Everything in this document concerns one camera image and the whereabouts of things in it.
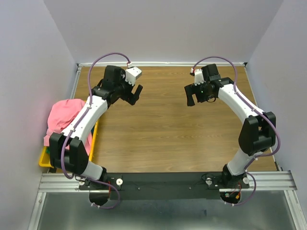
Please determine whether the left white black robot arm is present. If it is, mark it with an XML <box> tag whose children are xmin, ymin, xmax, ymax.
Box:
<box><xmin>49</xmin><ymin>65</ymin><xmax>143</xmax><ymax>189</ymax></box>

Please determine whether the pink t shirt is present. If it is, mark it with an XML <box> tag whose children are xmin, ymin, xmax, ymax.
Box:
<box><xmin>43</xmin><ymin>99</ymin><xmax>85</xmax><ymax>147</ymax></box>

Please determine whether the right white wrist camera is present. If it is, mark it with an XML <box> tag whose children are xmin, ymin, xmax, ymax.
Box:
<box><xmin>194</xmin><ymin>69</ymin><xmax>205</xmax><ymax>86</ymax></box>

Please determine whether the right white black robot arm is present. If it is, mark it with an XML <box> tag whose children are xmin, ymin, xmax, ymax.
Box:
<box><xmin>184</xmin><ymin>64</ymin><xmax>276</xmax><ymax>188</ymax></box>

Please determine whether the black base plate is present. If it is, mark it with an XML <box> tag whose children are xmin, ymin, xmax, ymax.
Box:
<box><xmin>79</xmin><ymin>172</ymin><xmax>249</xmax><ymax>207</ymax></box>

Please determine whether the aluminium front rail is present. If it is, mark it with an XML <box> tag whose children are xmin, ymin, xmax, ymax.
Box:
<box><xmin>38</xmin><ymin>171</ymin><xmax>297</xmax><ymax>193</ymax></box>

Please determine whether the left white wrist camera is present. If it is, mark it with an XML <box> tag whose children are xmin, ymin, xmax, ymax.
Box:
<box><xmin>125</xmin><ymin>67</ymin><xmax>142</xmax><ymax>86</ymax></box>

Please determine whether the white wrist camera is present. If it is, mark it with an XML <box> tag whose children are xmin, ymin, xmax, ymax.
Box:
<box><xmin>194</xmin><ymin>69</ymin><xmax>205</xmax><ymax>86</ymax></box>
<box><xmin>125</xmin><ymin>67</ymin><xmax>142</xmax><ymax>86</ymax></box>

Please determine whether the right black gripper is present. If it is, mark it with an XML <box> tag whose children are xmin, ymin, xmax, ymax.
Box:
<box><xmin>184</xmin><ymin>80</ymin><xmax>214</xmax><ymax>106</ymax></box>

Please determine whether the yellow plastic bin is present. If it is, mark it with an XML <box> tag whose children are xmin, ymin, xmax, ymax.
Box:
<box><xmin>38</xmin><ymin>120</ymin><xmax>99</xmax><ymax>168</ymax></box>

